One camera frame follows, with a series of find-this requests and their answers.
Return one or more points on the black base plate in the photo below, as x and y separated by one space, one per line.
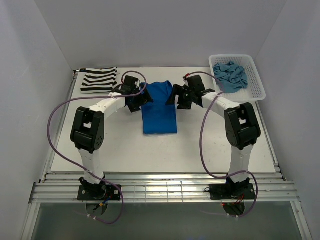
224 192
102 193

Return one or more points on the small label sticker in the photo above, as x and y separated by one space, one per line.
83 70

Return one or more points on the black white striped tank top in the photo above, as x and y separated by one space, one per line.
99 80

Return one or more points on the aluminium frame rails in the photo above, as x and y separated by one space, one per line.
167 169

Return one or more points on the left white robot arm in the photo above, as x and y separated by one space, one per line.
88 130

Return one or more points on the blue tank top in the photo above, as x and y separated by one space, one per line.
159 118

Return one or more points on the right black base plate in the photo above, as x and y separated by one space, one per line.
224 192

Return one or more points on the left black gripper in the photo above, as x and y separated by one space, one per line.
144 98

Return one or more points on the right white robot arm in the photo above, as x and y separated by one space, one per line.
242 132

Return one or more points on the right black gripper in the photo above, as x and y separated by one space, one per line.
178 90

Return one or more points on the light teal tank top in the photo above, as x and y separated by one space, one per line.
230 77

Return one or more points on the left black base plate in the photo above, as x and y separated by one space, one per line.
102 193

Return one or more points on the white plastic basket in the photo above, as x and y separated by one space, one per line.
255 90

